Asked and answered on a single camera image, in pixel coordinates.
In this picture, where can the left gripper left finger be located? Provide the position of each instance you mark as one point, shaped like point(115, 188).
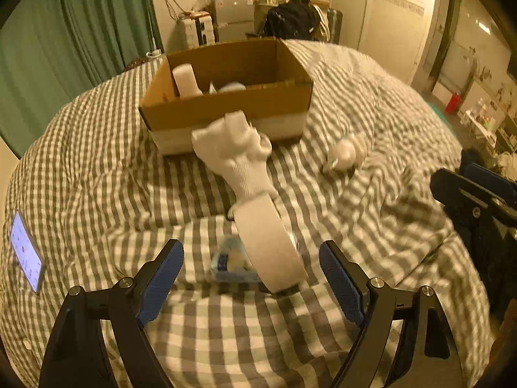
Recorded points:
point(76, 354)

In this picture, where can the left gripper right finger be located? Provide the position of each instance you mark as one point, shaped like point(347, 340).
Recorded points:
point(426, 355)

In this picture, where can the white knitted sock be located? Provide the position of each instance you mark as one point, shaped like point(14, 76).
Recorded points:
point(233, 149)

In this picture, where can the red fire extinguisher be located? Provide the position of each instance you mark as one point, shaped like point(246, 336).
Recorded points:
point(454, 104)

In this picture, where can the smartphone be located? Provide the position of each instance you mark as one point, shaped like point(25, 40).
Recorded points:
point(28, 256)

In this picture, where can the white plush toy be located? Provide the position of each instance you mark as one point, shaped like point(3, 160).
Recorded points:
point(349, 152)

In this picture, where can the checkered bed duvet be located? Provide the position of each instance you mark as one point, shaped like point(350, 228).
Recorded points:
point(100, 201)

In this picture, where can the dark suitcase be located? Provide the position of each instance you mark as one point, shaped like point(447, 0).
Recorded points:
point(335, 21)

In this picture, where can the cardboard box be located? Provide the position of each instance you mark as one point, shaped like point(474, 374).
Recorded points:
point(276, 100)

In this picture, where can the black clothes on chair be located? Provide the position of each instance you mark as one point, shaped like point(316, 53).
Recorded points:
point(294, 19)

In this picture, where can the silver mini fridge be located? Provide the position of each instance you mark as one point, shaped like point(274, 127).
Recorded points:
point(234, 19)

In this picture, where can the large green curtain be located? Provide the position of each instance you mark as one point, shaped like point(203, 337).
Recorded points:
point(54, 50)

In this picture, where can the white suitcase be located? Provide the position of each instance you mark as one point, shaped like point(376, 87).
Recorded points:
point(196, 29)

